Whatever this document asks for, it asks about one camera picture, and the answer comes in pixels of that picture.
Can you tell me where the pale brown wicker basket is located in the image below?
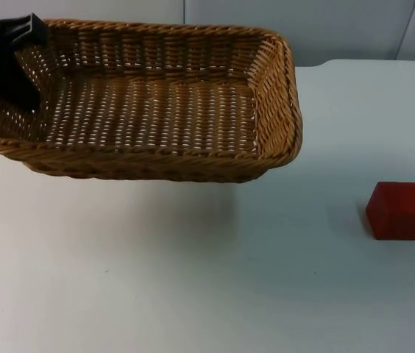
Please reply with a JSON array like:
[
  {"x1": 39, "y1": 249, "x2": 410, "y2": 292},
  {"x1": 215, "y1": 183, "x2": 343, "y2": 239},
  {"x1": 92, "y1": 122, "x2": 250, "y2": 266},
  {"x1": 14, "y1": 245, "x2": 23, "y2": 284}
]
[{"x1": 0, "y1": 18, "x2": 304, "y2": 184}]

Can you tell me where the red cube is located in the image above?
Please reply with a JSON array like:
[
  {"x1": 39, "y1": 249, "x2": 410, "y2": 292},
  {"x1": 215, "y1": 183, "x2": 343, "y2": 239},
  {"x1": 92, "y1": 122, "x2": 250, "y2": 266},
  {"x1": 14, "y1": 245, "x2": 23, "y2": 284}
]
[{"x1": 364, "y1": 181, "x2": 415, "y2": 242}]

